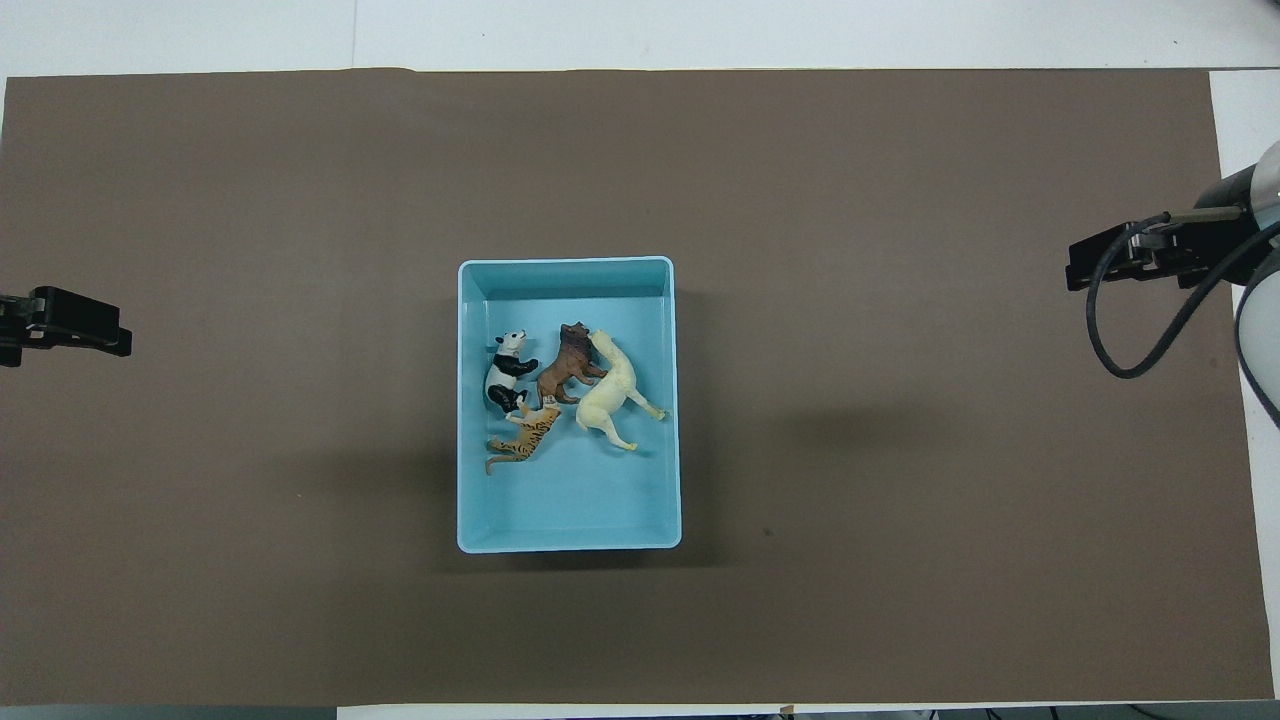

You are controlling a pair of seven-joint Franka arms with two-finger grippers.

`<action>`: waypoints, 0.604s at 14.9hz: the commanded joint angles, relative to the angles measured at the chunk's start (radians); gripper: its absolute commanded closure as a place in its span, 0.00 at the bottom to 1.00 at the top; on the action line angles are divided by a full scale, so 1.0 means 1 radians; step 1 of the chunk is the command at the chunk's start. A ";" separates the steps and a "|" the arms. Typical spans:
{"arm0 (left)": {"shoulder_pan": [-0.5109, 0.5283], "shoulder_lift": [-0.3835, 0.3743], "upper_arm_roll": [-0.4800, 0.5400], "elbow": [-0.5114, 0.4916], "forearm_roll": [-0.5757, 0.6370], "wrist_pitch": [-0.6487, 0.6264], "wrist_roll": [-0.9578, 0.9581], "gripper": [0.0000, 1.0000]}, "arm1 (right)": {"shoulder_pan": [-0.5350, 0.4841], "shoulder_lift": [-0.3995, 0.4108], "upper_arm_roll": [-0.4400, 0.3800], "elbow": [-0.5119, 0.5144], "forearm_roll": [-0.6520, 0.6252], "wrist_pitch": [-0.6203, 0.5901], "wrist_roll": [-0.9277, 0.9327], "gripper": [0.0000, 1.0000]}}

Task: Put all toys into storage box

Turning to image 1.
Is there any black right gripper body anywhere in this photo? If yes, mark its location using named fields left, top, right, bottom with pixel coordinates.
left=1064, top=214, right=1263, bottom=293

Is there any cream horse toy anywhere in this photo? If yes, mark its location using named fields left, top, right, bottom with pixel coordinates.
left=574, top=329, right=667, bottom=454

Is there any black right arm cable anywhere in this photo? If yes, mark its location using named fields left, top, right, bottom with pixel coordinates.
left=1086, top=214, right=1280, bottom=380

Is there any brown paper table mat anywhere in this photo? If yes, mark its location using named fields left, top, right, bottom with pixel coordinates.
left=0, top=66, right=1277, bottom=707

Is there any light blue plastic storage box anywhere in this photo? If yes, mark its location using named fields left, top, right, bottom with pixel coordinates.
left=456, top=256, right=684, bottom=555

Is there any orange striped tiger toy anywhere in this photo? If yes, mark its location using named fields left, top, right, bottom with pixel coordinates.
left=484, top=400, right=564, bottom=478

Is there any brown lion toy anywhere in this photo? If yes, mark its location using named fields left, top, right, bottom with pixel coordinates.
left=536, top=321, right=609, bottom=407

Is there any black and white panda toy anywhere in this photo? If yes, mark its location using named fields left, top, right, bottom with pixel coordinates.
left=484, top=329, right=542, bottom=417

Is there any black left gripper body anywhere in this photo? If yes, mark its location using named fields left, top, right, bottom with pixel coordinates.
left=0, top=286, right=134, bottom=369

